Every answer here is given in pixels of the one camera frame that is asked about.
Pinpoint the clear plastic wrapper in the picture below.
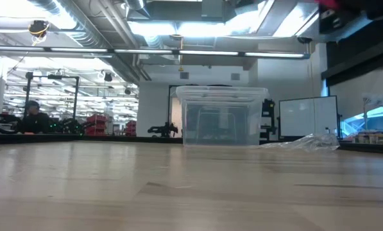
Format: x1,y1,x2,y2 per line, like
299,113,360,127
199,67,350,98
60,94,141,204
251,133,341,153

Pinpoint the black equipment stand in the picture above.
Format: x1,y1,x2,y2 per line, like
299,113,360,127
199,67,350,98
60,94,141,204
260,98,278,142

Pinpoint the red crepe bandage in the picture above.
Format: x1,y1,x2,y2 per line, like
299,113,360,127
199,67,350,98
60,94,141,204
313,0,341,10

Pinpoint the whiteboard on black stand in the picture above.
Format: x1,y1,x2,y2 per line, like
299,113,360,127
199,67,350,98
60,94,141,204
278,95,340,139

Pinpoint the long ceiling light bar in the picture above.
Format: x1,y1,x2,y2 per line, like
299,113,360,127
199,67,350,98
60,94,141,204
0,46,311,60

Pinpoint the black gantry frame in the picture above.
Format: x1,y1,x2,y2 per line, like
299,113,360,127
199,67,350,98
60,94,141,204
21,71,80,133

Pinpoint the large red bin rack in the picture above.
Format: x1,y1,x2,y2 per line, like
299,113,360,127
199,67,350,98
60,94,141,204
85,114,108,137

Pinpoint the person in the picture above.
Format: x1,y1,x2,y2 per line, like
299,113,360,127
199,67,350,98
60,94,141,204
17,100,51,135

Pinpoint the black ceiling camera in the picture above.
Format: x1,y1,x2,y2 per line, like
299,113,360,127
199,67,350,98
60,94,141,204
28,19,50,39

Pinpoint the shelf with small items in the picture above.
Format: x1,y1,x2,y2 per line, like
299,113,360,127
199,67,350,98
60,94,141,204
353,130,383,145

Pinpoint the clear plastic storage box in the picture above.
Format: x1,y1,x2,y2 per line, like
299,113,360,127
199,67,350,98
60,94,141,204
175,85,269,147

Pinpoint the small red bin rack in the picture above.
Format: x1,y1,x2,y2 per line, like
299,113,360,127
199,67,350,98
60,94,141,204
125,120,137,137

